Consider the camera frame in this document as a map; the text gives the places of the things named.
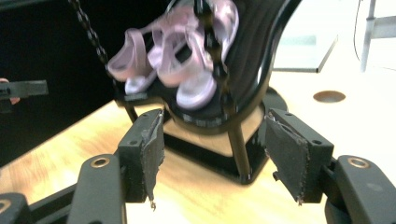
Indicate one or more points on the white metal stand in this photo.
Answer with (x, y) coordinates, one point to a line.
(367, 37)

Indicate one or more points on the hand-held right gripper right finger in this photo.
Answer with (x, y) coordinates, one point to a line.
(295, 155)

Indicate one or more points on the red and black shoe rack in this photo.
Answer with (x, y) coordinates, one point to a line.
(249, 62)

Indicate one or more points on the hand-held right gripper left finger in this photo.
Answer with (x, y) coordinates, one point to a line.
(143, 155)

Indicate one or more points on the purple sandal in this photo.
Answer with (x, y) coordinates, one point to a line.
(190, 71)
(130, 59)

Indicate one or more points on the pale flat panel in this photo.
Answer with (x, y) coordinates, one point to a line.
(305, 53)

